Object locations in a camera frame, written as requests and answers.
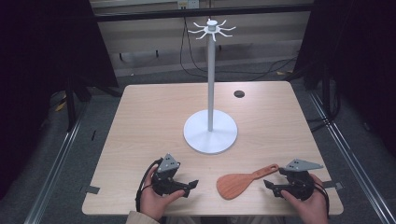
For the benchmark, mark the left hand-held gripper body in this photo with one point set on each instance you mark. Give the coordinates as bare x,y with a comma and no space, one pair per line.
165,182

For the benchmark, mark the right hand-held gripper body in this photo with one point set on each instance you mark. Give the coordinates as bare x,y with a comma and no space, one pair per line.
299,183

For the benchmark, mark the wooden rice paddle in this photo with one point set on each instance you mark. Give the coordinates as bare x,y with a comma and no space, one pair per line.
235,185

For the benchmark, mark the person's left hand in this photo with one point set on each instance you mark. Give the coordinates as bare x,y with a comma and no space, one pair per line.
155,202

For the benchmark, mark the person's right hand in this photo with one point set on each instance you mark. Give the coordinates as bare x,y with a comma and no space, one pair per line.
306,208

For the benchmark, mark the grey tape piece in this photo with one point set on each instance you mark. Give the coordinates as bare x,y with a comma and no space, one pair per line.
92,189
333,185

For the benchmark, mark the white hook stand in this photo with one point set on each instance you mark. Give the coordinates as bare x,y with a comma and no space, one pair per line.
210,130

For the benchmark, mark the black metal stand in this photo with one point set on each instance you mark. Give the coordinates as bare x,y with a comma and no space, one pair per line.
327,96
71,105

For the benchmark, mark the dark curtain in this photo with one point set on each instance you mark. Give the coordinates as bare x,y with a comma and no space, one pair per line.
46,46
358,46

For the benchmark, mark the black horizontal bar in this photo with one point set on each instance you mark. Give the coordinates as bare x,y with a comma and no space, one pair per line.
202,13

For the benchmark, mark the metal floor rail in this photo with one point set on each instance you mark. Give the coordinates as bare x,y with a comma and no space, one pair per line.
351,161
53,174

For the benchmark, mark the white wall socket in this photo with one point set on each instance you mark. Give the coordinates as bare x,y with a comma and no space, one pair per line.
188,4

